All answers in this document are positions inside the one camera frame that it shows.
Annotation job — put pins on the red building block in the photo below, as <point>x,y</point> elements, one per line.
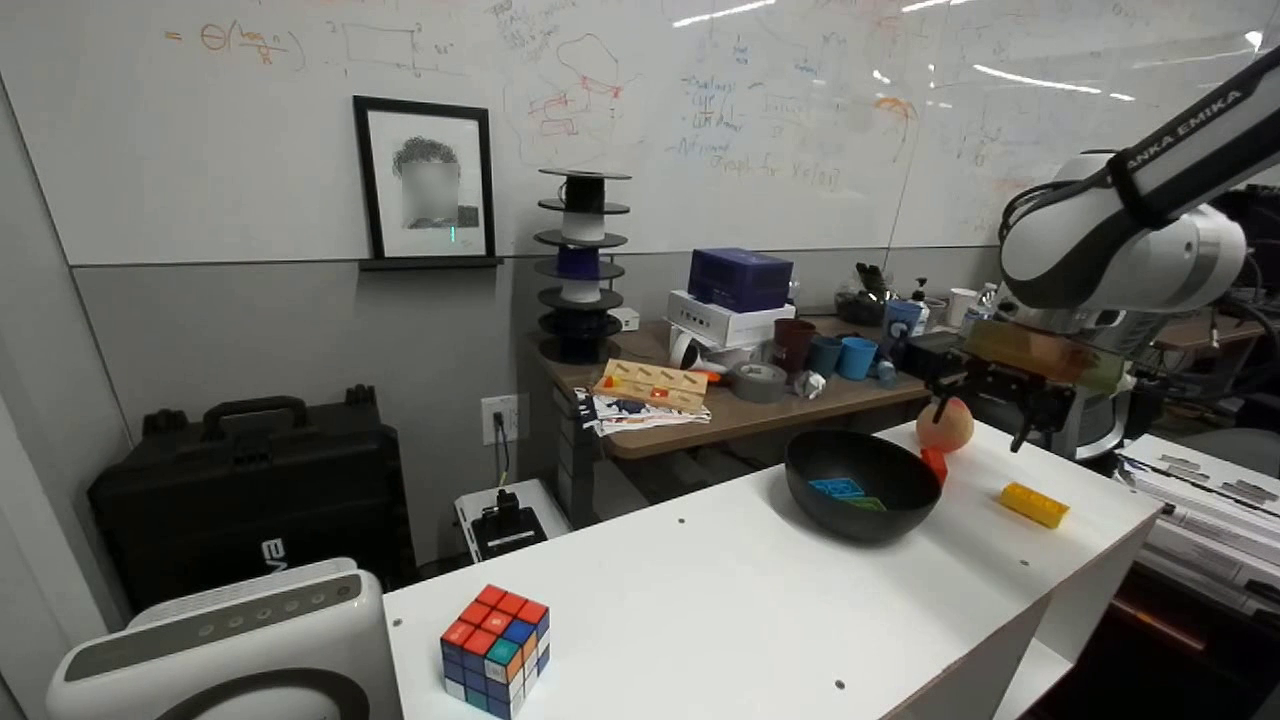
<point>936,466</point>

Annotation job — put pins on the brown mug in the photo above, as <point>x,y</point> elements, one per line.
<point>796,340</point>

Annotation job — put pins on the white charger with black device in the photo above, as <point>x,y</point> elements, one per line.
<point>510,522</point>

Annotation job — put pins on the stack of filament spools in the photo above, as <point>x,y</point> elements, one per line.
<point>582,284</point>

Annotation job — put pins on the black bowl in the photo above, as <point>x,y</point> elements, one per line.
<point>863,500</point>

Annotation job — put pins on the printed papers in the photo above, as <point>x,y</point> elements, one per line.
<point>640,423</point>

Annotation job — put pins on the grey tape roll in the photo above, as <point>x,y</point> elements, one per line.
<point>761,383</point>

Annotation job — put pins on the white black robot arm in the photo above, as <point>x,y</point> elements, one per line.
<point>1134,242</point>

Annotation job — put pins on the blue cups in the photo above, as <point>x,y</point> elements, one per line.
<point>855,358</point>

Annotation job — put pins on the white stacked panels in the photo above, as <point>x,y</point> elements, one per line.
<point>1204,506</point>

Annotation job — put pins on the white cardboard box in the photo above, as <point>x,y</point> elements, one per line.
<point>721,326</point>

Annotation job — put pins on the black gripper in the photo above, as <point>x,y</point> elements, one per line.
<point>992,385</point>

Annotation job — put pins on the white wall outlet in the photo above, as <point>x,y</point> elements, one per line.
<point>500,416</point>

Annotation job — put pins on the dark blue box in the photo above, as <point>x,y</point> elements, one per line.
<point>733,278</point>

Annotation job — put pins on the colourful wooden game board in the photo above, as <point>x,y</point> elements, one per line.
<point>655,385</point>

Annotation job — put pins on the white air purifier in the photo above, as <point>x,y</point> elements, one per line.
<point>225,643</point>

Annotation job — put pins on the blue building block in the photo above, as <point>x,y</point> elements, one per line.
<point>843,489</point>

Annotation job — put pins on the rubik's cube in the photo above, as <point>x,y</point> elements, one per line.
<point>496,644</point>

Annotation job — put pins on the yellow building block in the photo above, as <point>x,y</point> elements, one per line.
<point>1032,506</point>

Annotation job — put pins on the wooden desk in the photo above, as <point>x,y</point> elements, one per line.
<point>721,427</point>

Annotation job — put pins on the black hard carrying case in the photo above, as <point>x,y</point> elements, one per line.
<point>255,513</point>

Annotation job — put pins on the peach coloured ball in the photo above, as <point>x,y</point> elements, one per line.
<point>946,429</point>

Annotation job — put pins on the black framed picture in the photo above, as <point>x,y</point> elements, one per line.
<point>425,183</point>

